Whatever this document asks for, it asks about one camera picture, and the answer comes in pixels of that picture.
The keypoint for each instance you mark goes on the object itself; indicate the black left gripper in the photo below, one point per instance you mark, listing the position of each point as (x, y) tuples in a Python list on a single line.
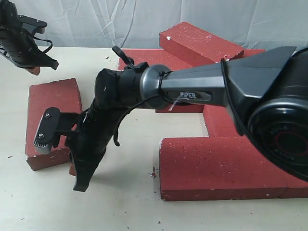
[(22, 51)]

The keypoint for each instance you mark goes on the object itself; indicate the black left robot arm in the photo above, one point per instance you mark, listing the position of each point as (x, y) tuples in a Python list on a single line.
[(9, 21)]

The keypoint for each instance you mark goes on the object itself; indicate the red brick front right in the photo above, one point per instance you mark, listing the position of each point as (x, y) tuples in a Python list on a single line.
[(296, 188)]

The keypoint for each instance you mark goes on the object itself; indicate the red brick back right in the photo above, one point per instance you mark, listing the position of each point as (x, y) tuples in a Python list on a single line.
[(251, 52)]

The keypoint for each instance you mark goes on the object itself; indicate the white wrinkled backdrop curtain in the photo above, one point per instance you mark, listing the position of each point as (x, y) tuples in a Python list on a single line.
[(254, 24)]

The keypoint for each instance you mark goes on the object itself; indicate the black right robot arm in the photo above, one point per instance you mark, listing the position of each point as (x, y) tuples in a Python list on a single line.
[(265, 94)]

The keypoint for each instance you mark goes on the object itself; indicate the red brick pushed sideways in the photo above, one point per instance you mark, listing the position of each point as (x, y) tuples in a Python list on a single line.
[(63, 94)]

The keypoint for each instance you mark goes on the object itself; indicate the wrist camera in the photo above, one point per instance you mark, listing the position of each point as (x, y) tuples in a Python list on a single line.
[(52, 126), (32, 25)]

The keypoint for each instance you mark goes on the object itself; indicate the red brick front large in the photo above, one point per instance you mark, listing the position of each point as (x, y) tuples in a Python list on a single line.
[(218, 168)]

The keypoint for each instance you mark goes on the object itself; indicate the red brick back left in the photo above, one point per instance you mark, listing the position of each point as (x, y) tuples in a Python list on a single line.
[(156, 56)]

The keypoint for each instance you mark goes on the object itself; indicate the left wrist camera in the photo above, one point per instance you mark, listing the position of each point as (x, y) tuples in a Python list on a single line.
[(32, 25)]

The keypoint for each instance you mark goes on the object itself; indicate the red brick stacked on top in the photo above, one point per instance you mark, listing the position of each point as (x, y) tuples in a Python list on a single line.
[(196, 46)]

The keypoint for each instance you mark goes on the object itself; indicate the red brick third row right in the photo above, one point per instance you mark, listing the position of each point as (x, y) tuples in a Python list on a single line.
[(218, 122)]

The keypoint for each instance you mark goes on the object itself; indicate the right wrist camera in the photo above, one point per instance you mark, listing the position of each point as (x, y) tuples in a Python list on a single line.
[(52, 126)]

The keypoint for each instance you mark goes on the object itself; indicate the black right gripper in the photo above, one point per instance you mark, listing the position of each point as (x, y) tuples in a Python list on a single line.
[(88, 146)]

